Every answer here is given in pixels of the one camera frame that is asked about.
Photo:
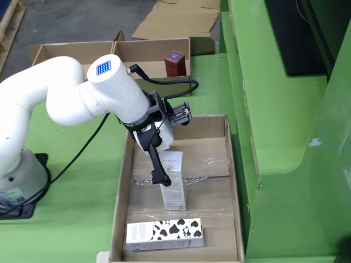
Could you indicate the white paper label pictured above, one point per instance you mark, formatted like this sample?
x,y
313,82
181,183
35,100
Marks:
x,y
102,257

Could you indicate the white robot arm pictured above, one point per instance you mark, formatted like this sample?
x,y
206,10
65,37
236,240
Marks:
x,y
68,93

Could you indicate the dark red product box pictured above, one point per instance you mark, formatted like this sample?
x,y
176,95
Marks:
x,y
175,65

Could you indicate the shallow cardboard tray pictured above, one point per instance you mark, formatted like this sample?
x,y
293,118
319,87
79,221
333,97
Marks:
x,y
208,197

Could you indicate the divided cardboard box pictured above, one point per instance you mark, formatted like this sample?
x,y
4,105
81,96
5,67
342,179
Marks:
x,y
153,52

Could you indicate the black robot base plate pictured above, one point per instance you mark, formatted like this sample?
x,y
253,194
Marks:
x,y
27,212

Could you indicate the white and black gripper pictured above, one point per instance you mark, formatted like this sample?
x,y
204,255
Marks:
x,y
166,137

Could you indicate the flattened cardboard sheet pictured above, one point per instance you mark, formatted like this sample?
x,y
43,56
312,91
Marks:
x,y
175,22

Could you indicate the tall white product box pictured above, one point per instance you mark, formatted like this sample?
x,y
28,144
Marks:
x,y
175,197

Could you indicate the wooden pallet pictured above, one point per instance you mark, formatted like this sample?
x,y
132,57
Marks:
x,y
8,24

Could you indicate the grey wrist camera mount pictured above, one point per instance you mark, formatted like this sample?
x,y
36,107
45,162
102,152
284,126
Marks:
x,y
153,109

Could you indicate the green metal shelf structure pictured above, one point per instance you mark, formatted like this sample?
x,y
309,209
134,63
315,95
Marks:
x,y
279,123

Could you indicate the cow print product box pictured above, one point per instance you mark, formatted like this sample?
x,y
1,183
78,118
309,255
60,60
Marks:
x,y
170,230

